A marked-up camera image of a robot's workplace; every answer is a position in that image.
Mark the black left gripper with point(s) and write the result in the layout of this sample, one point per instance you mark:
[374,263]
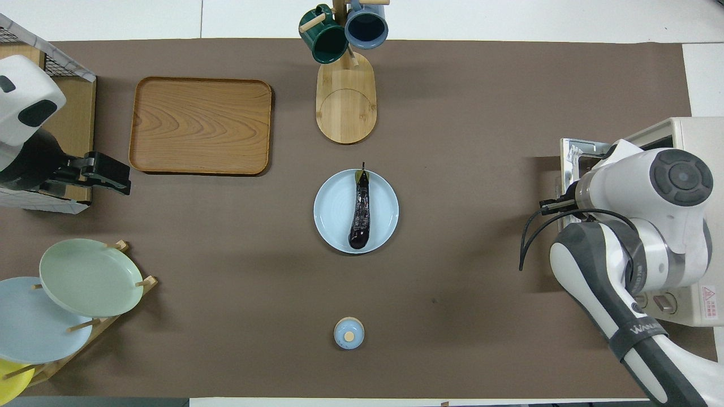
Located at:
[28,164]

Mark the dark purple eggplant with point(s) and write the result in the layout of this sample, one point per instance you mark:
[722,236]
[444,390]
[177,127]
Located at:
[361,215]

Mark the white toaster oven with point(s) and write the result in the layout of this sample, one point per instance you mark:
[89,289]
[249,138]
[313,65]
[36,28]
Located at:
[696,135]

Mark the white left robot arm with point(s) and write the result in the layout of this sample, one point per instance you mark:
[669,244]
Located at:
[22,96]

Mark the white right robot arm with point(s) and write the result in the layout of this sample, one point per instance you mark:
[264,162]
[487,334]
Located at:
[650,186]

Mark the wooden shelf box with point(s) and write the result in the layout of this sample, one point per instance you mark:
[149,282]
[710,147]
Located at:
[73,113]

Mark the wooden tray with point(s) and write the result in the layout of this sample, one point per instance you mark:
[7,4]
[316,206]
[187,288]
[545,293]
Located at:
[201,127]

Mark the pale green plate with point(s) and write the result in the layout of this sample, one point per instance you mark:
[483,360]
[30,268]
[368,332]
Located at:
[90,277]

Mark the wooden plate rack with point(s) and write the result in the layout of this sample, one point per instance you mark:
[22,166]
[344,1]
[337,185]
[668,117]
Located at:
[148,281]

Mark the light blue racked plate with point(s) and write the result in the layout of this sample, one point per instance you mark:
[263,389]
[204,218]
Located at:
[34,333]

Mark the yellow plate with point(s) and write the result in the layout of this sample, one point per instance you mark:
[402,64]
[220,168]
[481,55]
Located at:
[11,384]

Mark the wooden mug tree stand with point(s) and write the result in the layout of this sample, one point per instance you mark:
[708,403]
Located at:
[346,107]

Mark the dark green mug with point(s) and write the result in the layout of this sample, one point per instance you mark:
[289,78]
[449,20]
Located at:
[325,42]

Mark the blue mug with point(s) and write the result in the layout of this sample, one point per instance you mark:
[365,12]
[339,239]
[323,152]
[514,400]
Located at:
[366,31]

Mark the brown table mat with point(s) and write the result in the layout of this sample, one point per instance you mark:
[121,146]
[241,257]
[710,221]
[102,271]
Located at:
[452,113]

